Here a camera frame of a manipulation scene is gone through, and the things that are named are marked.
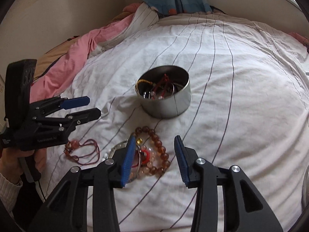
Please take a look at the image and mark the round silver tin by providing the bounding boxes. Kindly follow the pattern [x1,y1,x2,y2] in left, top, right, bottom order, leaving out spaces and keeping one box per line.
[135,66,192,119]

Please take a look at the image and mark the tan pillow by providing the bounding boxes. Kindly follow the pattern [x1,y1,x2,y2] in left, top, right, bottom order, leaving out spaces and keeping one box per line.
[34,36,80,81]

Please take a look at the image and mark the person's left hand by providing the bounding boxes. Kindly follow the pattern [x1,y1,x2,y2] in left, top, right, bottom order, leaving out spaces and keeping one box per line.
[1,148,47,185]

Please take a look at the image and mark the amber bead bracelet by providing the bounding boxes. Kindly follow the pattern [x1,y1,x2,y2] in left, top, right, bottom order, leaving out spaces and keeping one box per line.
[131,126,172,177]

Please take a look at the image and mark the white knit sleeve forearm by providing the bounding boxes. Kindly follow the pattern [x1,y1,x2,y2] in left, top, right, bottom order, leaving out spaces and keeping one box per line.
[0,174,23,215]

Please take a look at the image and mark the red cord pendant necklace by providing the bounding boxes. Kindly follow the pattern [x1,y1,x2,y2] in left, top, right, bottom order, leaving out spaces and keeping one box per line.
[64,138,101,167]

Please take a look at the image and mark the red cord jewelry in tin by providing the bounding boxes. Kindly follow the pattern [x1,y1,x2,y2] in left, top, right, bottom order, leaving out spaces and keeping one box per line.
[150,74,174,100]

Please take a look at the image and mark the pink blanket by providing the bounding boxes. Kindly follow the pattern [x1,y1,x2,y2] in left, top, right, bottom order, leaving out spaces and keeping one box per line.
[30,3,141,103]

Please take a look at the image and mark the red charm small bracelet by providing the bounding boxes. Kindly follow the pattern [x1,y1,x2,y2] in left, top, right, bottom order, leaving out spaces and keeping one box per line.
[134,137,155,172]

